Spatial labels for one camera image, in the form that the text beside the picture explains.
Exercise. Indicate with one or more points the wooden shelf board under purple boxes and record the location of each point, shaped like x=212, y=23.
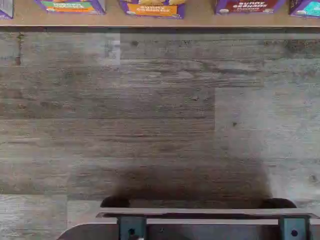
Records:
x=200, y=21

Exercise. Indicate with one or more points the purple box teal patch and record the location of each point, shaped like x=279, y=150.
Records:
x=306, y=7

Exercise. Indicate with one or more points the purple box green orange patch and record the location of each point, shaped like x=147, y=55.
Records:
x=70, y=6

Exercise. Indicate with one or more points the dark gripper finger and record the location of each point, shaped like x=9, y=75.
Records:
x=294, y=228

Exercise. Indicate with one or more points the purple box violet patch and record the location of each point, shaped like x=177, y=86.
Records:
x=5, y=8

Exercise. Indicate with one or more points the purple box yellow-orange patch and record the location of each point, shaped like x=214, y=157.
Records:
x=152, y=8

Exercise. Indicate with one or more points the purple box brown patch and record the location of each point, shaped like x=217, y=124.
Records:
x=250, y=6

